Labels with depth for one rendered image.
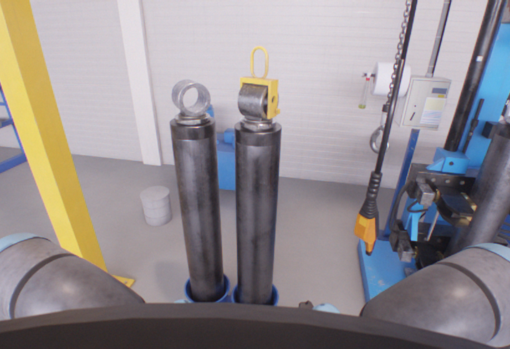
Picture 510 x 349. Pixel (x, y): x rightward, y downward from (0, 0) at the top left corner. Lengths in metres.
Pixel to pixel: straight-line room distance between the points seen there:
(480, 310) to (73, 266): 0.53
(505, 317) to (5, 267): 0.68
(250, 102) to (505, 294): 0.98
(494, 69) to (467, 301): 1.90
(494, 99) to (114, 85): 4.27
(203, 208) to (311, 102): 2.51
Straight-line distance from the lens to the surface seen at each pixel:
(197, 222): 1.49
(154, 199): 2.99
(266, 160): 1.22
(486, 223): 2.05
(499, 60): 2.25
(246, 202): 1.33
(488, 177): 1.95
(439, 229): 2.43
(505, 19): 1.83
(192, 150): 1.30
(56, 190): 1.99
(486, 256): 0.53
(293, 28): 3.58
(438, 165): 2.11
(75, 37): 4.87
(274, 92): 1.19
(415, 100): 2.55
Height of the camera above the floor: 1.84
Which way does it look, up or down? 27 degrees down
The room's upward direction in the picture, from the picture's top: 1 degrees clockwise
